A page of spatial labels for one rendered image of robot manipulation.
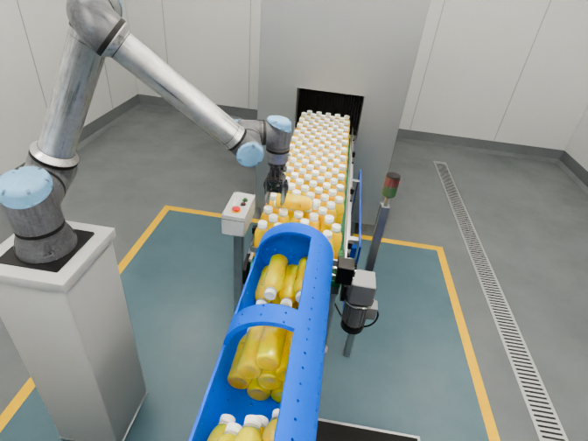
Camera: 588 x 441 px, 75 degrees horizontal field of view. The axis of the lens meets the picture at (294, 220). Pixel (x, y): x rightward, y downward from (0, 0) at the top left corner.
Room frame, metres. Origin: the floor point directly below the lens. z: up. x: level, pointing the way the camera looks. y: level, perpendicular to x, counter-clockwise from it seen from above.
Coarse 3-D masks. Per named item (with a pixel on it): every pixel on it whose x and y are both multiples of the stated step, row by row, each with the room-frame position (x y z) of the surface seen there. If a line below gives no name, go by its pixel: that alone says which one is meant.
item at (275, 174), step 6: (270, 168) 1.31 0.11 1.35; (276, 168) 1.31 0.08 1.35; (270, 174) 1.32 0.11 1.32; (276, 174) 1.33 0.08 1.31; (282, 174) 1.37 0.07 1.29; (270, 180) 1.31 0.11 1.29; (276, 180) 1.31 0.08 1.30; (282, 180) 1.32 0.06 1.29; (264, 186) 1.31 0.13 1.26; (270, 186) 1.31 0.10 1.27; (276, 186) 1.31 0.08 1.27; (282, 186) 1.31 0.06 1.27; (276, 192) 1.31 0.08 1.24
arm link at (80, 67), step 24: (72, 48) 1.16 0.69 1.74; (72, 72) 1.15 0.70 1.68; (96, 72) 1.19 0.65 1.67; (72, 96) 1.15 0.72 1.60; (48, 120) 1.15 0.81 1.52; (72, 120) 1.16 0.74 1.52; (48, 144) 1.13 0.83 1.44; (72, 144) 1.17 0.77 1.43; (48, 168) 1.11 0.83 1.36; (72, 168) 1.17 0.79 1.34
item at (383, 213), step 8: (384, 208) 1.52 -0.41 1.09; (384, 216) 1.52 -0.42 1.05; (376, 224) 1.54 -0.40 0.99; (384, 224) 1.52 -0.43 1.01; (376, 232) 1.52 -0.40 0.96; (376, 240) 1.52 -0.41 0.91; (376, 248) 1.52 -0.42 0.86; (368, 256) 1.53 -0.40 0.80; (376, 256) 1.52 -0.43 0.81; (368, 264) 1.52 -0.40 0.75; (352, 336) 1.52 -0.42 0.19; (352, 344) 1.52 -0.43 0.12; (344, 352) 1.53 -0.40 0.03
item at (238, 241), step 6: (234, 240) 1.40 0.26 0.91; (240, 240) 1.40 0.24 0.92; (234, 246) 1.40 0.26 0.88; (240, 246) 1.40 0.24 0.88; (234, 252) 1.40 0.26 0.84; (240, 252) 1.40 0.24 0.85; (234, 258) 1.40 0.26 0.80; (240, 258) 1.40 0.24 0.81; (234, 264) 1.40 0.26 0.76; (240, 264) 1.40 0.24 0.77; (234, 270) 1.40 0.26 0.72; (240, 270) 1.40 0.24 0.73; (234, 276) 1.40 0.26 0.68; (240, 276) 1.40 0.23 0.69; (234, 282) 1.40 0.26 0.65; (240, 282) 1.40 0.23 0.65; (234, 288) 1.40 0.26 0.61; (240, 288) 1.40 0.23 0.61; (234, 294) 1.40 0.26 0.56; (240, 294) 1.40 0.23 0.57; (234, 300) 1.40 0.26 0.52; (234, 306) 1.40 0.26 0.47
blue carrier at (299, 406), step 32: (288, 224) 1.12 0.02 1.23; (256, 256) 1.07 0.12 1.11; (288, 256) 1.13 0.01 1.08; (320, 256) 1.00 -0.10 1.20; (320, 288) 0.86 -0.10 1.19; (256, 320) 0.68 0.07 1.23; (288, 320) 0.69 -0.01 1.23; (320, 320) 0.75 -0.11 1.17; (224, 352) 0.67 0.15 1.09; (320, 352) 0.66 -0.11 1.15; (224, 384) 0.61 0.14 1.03; (288, 384) 0.51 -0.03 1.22; (320, 384) 0.58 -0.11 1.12; (288, 416) 0.44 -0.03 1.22
